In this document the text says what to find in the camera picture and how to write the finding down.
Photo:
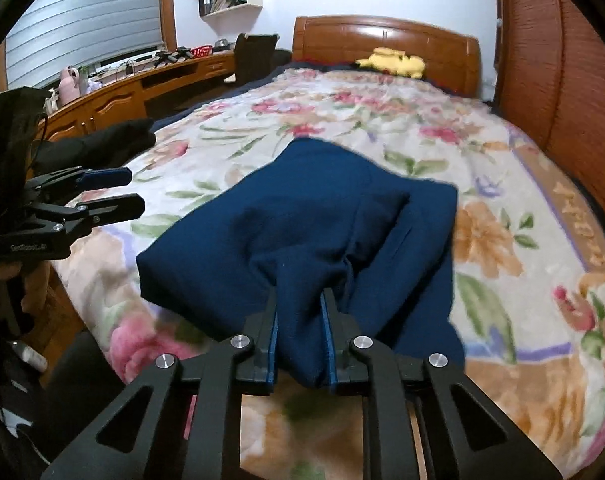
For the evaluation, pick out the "floral bed blanket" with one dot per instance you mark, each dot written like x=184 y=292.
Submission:
x=528 y=259

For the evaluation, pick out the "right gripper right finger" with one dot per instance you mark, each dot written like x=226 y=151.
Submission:
x=424 y=418

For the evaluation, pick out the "black garment on bed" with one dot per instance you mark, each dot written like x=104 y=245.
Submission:
x=111 y=147

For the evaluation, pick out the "wooden desk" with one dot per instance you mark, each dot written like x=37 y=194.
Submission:
x=129 y=98

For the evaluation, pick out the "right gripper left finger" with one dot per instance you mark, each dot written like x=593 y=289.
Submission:
x=180 y=419

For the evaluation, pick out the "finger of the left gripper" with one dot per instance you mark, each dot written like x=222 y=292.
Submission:
x=68 y=183
x=107 y=208

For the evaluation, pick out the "navy blue suit jacket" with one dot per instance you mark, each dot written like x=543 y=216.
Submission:
x=318 y=217

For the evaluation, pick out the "yellow Pikachu plush toy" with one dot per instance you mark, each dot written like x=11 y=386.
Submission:
x=394 y=62

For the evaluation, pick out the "red basket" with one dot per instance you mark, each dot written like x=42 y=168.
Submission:
x=202 y=51

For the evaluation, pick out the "grey window blind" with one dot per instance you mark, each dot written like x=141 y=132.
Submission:
x=55 y=34

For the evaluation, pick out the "wooden louvered wardrobe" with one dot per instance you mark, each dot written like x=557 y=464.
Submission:
x=551 y=84

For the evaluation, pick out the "person's left hand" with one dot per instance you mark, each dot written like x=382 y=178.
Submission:
x=35 y=284

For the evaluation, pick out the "wooden bed headboard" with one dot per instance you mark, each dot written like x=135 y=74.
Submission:
x=453 y=61

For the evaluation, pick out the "dark wooden chair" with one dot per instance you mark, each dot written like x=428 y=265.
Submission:
x=256 y=57

